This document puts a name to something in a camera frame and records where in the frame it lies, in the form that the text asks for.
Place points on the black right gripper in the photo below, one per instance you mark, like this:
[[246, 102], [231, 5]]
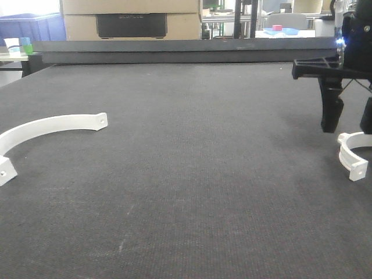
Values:
[[352, 60]]

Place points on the small white curved pipe clamp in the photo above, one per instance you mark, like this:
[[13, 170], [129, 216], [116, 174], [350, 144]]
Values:
[[356, 165]]

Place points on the large white curved pipe clamp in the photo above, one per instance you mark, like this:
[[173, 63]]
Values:
[[36, 128]]

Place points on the red block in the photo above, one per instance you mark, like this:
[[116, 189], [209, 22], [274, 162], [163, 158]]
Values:
[[276, 27]]

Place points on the light blue tray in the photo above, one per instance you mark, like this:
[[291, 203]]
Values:
[[284, 30]]

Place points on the large cardboard box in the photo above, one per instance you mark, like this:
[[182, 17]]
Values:
[[131, 20]]

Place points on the dark blue storage crate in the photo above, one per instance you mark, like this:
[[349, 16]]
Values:
[[48, 27]]

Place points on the green and blue blocks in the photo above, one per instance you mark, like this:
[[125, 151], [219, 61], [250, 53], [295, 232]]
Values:
[[26, 45]]

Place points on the white paper cup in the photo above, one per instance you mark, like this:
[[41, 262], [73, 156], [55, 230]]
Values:
[[13, 46]]

